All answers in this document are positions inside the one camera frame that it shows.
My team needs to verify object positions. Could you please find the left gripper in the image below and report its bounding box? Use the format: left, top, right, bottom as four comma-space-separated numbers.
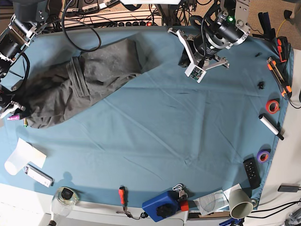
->
178, 34, 230, 67

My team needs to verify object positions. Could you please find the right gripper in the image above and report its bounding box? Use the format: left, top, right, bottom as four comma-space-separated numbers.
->
0, 85, 26, 113

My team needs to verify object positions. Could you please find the dark grey T-shirt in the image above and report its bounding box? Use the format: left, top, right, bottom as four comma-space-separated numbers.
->
23, 39, 159, 129

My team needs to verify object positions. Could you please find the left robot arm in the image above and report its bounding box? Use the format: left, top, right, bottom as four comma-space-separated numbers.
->
185, 0, 250, 67

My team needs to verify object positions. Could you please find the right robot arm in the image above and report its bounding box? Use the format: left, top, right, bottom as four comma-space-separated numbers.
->
0, 0, 50, 112

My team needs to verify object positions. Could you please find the pink glue tube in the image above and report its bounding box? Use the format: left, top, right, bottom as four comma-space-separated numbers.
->
7, 114, 21, 121

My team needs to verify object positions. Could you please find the green yellow battery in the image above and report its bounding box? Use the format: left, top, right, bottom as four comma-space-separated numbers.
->
24, 118, 28, 128

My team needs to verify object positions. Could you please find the power strip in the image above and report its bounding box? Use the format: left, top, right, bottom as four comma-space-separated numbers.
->
113, 20, 153, 27

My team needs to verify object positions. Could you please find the white paper roll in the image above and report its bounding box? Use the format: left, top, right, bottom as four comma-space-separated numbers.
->
4, 138, 47, 176

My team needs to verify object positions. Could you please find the small black clip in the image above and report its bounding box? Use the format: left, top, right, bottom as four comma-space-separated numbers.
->
257, 81, 265, 90

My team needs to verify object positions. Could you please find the white black box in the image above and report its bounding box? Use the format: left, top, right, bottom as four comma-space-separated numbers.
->
24, 164, 53, 187

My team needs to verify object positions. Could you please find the blue table cloth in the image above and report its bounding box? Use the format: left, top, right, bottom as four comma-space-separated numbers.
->
0, 27, 280, 207

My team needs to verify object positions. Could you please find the black blue clamp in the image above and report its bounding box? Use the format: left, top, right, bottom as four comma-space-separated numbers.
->
252, 12, 276, 41

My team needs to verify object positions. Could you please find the white marker pen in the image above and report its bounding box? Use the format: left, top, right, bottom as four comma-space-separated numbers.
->
258, 114, 284, 140

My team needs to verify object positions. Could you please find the red tape roll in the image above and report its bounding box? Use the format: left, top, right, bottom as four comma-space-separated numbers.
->
265, 99, 280, 114

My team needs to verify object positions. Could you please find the orange utility knife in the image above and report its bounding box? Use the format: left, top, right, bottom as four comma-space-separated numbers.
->
267, 57, 292, 100

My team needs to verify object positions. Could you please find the purple tape roll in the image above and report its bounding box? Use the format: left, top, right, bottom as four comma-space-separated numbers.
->
256, 149, 271, 164

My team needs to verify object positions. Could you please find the clear glass jar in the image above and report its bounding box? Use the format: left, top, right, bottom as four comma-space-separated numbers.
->
51, 186, 79, 217

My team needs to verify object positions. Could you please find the silver carabiner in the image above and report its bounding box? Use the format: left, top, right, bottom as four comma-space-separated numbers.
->
173, 183, 183, 192

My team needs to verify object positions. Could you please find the black remote control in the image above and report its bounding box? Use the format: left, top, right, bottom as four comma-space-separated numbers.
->
243, 157, 261, 190

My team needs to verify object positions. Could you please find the small padlock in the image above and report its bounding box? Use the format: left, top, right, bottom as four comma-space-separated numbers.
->
178, 190, 188, 202

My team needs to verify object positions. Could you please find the red small block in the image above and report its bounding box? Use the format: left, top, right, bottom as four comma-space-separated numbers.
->
180, 200, 189, 212

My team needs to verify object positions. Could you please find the blue plastic box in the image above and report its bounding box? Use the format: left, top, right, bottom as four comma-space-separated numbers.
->
142, 191, 180, 222

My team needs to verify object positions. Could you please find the paper with drawing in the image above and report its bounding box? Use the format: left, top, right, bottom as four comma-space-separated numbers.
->
194, 184, 241, 216

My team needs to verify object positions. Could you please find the grey green cup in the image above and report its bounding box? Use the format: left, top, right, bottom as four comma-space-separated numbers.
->
229, 189, 253, 219

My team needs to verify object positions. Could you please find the black power adapter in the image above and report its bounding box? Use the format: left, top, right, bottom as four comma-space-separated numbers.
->
277, 184, 300, 193

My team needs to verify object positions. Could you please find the red handled screwdriver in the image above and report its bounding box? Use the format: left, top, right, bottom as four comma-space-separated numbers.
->
119, 186, 127, 212

